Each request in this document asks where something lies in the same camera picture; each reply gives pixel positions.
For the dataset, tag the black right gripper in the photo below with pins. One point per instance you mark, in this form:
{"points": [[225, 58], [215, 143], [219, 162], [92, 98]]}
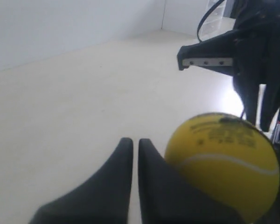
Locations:
{"points": [[257, 58]]}

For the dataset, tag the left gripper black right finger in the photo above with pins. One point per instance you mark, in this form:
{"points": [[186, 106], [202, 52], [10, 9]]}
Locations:
{"points": [[166, 198]]}

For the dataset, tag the yellow tennis ball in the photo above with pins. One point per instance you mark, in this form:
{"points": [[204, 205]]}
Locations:
{"points": [[228, 159]]}

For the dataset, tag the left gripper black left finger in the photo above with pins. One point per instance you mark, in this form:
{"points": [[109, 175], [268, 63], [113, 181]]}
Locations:
{"points": [[103, 199]]}

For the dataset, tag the clear plastic drawer unit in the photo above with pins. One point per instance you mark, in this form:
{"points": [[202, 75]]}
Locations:
{"points": [[213, 21]]}

